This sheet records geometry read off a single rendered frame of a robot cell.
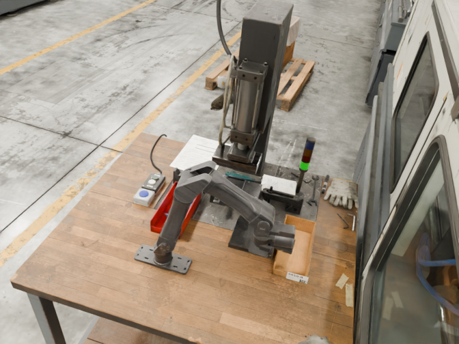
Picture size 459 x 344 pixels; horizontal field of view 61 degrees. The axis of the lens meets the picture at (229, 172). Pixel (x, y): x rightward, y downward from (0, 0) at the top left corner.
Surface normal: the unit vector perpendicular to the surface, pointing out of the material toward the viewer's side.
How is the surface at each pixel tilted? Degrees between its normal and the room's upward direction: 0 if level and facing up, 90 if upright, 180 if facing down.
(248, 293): 0
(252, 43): 90
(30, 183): 0
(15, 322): 0
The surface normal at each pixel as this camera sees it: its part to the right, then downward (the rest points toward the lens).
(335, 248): 0.09, -0.78
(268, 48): -0.27, 0.58
